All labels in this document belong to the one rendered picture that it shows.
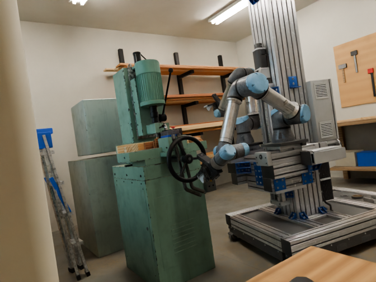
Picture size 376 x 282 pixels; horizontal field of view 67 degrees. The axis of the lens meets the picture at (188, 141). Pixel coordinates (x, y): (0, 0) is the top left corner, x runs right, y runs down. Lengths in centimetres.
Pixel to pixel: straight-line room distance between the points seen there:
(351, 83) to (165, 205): 354
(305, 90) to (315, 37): 277
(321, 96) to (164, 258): 163
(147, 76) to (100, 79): 244
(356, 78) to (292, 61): 245
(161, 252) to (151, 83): 110
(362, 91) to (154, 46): 318
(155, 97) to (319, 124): 124
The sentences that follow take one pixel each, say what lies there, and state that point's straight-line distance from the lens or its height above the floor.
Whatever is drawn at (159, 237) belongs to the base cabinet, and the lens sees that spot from 190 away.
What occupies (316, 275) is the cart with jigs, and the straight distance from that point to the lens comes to 91.
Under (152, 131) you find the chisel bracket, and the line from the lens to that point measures 202.
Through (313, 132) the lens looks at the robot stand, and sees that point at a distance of 238.
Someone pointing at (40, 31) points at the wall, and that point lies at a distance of 443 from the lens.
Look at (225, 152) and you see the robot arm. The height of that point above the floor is 84.
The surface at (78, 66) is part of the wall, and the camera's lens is 437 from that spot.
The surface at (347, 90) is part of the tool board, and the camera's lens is 477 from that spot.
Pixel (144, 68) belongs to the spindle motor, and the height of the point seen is 144.
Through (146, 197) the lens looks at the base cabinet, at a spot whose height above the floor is 60.
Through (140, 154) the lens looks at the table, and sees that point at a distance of 179.
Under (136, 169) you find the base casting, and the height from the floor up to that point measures 78.
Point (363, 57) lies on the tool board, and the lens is 471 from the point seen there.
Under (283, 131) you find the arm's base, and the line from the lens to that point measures 199.
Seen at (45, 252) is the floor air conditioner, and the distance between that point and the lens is 18.
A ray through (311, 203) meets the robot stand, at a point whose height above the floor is 31.
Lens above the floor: 94
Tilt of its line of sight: 1 degrees down
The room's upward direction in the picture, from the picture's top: 8 degrees counter-clockwise
